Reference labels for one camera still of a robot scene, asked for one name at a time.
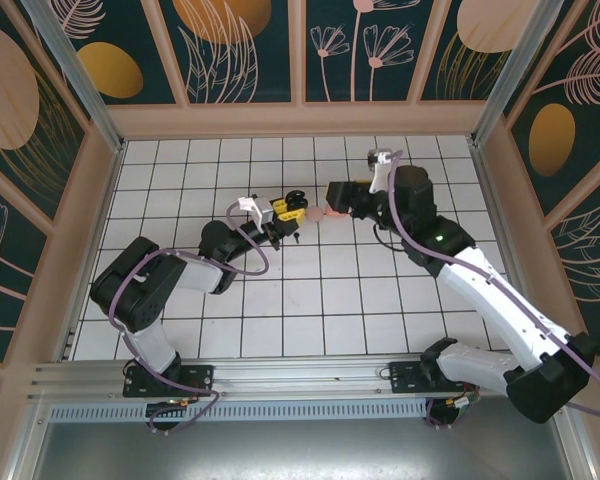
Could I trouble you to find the dark panel feather outlines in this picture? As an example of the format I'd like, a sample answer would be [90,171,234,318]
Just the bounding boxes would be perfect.
[544,184,600,359]

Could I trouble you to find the grey slotted cable duct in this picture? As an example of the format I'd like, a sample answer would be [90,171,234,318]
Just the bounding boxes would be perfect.
[47,402,431,424]

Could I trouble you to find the dark panel orange circle leaves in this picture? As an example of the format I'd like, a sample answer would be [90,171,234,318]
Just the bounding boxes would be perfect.
[149,0,295,106]

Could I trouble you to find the dark panel outlined flowers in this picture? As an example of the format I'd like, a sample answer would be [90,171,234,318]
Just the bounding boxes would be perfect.
[299,0,431,105]

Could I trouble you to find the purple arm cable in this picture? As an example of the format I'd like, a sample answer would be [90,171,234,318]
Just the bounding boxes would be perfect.
[108,203,272,435]
[387,149,600,431]

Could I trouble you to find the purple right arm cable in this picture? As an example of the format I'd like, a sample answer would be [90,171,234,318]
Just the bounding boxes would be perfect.
[387,149,600,431]

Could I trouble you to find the dark panel single flower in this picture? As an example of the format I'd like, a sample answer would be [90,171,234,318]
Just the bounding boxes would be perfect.
[0,149,56,366]

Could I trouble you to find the dark panel gold oval feathers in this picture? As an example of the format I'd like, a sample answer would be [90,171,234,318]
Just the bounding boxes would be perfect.
[499,0,600,221]

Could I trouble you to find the aluminium corner post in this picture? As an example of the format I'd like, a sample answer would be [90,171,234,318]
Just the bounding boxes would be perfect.
[18,0,127,154]
[471,0,567,149]

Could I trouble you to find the grey metal sheet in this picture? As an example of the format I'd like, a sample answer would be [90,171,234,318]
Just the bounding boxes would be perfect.
[7,419,599,480]

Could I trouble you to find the thin black right gripper cable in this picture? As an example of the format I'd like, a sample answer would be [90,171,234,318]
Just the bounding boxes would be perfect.
[372,224,406,251]

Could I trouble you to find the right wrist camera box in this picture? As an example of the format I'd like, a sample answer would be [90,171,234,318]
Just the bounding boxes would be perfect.
[366,148,397,195]

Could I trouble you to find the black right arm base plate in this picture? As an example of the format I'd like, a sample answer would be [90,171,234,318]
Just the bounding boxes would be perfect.
[388,360,481,396]

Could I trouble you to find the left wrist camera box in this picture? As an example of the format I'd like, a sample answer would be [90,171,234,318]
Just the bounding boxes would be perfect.
[235,195,275,226]

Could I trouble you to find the aluminium table edge profile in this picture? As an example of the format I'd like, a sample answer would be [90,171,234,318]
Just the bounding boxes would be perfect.
[54,139,127,362]
[467,134,549,357]

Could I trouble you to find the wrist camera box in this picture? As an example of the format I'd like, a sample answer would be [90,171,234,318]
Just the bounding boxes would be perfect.
[235,195,275,226]
[366,148,397,195]

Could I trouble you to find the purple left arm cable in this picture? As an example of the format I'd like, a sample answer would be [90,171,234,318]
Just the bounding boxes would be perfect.
[108,203,272,435]

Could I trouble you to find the dark panel peach circle gold lines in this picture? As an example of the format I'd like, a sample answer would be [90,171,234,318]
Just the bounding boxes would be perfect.
[0,0,92,229]

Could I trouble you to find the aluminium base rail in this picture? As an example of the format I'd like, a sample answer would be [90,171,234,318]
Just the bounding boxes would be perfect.
[27,352,576,404]

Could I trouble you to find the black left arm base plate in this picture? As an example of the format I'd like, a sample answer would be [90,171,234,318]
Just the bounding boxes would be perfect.
[122,363,216,400]

